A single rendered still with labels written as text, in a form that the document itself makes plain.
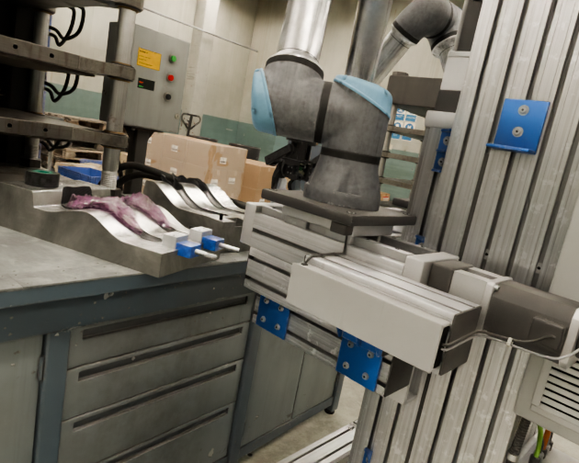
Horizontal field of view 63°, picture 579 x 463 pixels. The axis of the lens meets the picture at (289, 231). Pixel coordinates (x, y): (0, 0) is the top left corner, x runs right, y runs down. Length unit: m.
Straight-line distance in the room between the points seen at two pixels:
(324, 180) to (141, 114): 1.37
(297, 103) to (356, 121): 0.11
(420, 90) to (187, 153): 2.61
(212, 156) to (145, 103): 3.18
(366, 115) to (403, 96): 4.55
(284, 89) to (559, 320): 0.57
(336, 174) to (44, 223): 0.72
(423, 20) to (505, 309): 0.96
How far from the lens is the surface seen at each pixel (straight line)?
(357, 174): 0.88
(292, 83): 0.90
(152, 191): 1.55
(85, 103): 8.67
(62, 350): 1.13
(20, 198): 1.32
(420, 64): 8.46
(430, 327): 0.65
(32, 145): 2.55
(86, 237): 1.18
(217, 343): 1.44
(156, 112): 2.18
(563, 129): 0.92
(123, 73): 1.91
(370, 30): 1.17
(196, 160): 5.39
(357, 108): 0.88
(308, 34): 0.97
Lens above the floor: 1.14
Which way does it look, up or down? 11 degrees down
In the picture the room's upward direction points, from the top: 11 degrees clockwise
